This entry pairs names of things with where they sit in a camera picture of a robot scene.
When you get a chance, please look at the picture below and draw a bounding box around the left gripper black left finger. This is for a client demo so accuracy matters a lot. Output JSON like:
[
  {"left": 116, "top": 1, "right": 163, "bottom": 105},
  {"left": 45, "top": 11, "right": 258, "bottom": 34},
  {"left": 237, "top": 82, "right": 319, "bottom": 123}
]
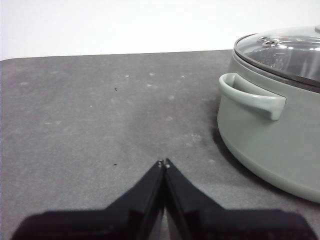
[{"left": 11, "top": 158, "right": 166, "bottom": 240}]

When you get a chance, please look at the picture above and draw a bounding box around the pale green electric steamer pot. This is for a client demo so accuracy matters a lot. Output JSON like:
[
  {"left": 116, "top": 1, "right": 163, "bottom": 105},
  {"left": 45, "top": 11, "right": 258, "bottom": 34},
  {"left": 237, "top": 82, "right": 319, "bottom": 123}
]
[{"left": 216, "top": 44, "right": 320, "bottom": 205}]

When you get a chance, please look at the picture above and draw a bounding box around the glass lid with green knob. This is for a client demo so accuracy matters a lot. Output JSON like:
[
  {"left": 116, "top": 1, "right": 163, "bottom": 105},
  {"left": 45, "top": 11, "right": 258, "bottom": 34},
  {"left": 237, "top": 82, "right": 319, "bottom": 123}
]
[{"left": 233, "top": 24, "right": 320, "bottom": 89}]

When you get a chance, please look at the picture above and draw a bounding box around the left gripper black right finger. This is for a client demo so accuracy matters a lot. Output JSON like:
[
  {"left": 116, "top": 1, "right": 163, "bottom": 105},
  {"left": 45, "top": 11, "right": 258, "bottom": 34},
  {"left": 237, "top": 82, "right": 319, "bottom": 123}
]
[{"left": 164, "top": 157, "right": 316, "bottom": 240}]

